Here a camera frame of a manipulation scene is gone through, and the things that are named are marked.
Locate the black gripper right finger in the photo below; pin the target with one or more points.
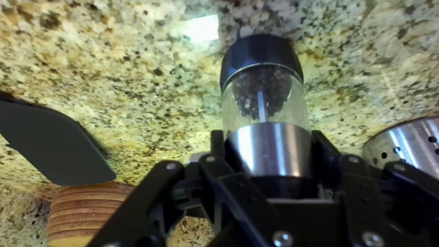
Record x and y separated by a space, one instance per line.
388 200

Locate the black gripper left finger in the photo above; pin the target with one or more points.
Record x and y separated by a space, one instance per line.
151 206

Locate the steel glass pepper grinder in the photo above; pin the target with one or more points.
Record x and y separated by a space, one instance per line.
265 114

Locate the large perforated steel utensil holder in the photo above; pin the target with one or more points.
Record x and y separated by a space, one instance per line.
406 141

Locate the black silicone spatula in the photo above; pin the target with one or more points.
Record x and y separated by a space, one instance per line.
49 141

